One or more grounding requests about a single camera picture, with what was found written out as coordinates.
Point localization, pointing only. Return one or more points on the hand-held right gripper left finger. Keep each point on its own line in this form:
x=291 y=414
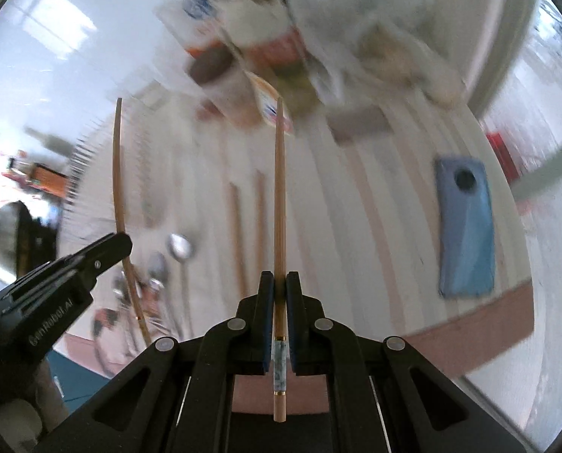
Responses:
x=266 y=325

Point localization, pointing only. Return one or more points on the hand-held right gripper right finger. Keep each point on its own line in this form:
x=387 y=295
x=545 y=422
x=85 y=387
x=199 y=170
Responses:
x=294 y=325

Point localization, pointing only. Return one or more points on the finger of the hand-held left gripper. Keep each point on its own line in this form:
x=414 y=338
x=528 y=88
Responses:
x=111 y=247

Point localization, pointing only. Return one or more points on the clear plastic basket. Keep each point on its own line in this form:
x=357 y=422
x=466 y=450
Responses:
x=97 y=160

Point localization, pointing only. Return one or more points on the person's left forearm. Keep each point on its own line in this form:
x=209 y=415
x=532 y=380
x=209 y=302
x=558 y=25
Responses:
x=54 y=387

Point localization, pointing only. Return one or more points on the steel wok lid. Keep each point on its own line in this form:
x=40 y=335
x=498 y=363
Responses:
x=14 y=240

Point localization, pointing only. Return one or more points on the blue smartphone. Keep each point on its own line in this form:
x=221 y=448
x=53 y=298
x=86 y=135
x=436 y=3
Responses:
x=465 y=226

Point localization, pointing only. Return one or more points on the glass jar with brown lid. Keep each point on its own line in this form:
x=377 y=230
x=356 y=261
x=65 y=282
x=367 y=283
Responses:
x=214 y=73

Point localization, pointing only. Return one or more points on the small brown block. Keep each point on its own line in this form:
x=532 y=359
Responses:
x=358 y=125

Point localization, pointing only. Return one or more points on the small seasoning packet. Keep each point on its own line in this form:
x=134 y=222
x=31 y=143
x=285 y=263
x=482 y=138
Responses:
x=273 y=104

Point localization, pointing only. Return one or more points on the salt packet with blue emblem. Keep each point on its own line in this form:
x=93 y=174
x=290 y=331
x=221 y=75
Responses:
x=196 y=14

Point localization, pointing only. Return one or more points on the red object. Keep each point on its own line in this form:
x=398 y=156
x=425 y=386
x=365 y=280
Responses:
x=497 y=140

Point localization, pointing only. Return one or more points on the clear plastic bag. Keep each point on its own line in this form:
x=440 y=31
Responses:
x=356 y=23

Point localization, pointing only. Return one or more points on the frosted glass door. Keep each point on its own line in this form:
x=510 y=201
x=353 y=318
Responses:
x=545 y=104

